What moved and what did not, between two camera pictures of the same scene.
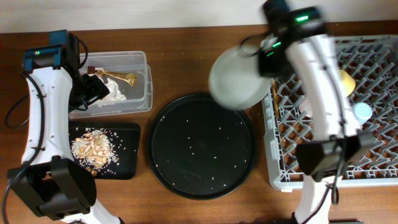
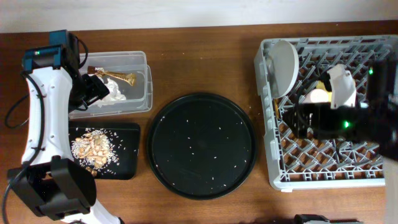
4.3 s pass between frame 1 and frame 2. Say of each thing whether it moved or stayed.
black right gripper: moved
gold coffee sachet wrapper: stayed
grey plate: moved
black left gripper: stayed
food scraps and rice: stayed
